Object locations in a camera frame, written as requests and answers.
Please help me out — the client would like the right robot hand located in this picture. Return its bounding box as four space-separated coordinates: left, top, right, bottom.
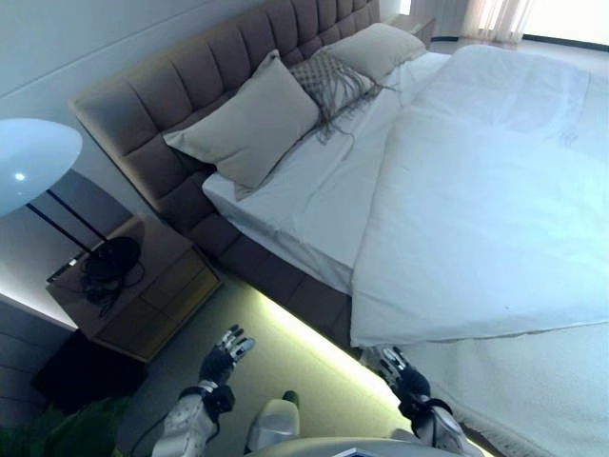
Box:
375 346 432 406

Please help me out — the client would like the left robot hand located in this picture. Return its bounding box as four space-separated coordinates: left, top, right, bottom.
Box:
199 325 256 385

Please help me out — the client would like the white duvet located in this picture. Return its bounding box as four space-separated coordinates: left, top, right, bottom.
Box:
349 45 609 348

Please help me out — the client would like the white fitted bed sheet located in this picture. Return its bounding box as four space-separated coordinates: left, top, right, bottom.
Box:
202 50 453 297

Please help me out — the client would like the silver robot torso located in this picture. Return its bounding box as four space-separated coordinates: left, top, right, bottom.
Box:
264 430 477 457

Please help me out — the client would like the silver left robot leg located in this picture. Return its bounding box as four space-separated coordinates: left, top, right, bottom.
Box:
245 390 301 454

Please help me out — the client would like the wooden nightstand with drawers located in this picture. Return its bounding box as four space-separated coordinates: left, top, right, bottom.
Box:
46 216 223 364

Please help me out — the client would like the white textured fringed blanket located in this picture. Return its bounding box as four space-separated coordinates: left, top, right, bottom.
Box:
425 311 609 457

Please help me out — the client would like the green leafy plant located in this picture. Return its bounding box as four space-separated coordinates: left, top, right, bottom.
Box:
9 394 140 457

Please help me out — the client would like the large beige pillow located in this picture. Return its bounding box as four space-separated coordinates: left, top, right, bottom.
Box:
163 49 321 201

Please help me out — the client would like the woven cushion with fringe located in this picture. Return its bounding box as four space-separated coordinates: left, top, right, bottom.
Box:
287 47 384 147

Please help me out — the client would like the sheer pinkish curtain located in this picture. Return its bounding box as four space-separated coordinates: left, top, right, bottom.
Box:
463 0 535 42

